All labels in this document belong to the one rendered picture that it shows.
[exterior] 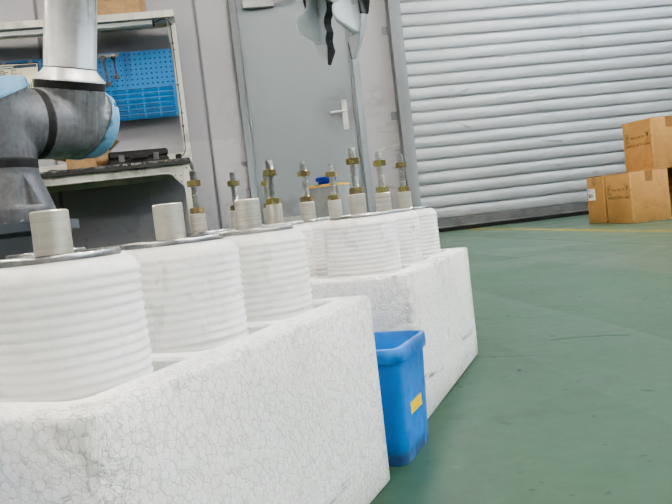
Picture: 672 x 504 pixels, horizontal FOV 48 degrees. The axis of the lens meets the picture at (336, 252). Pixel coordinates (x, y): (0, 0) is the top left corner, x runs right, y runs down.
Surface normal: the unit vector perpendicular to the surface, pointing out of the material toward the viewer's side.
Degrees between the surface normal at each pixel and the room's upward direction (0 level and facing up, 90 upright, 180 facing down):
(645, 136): 90
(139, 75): 90
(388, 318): 90
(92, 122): 103
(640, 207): 90
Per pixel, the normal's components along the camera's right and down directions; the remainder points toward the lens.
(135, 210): 0.14, 0.04
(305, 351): 0.91, -0.08
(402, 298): -0.34, 0.09
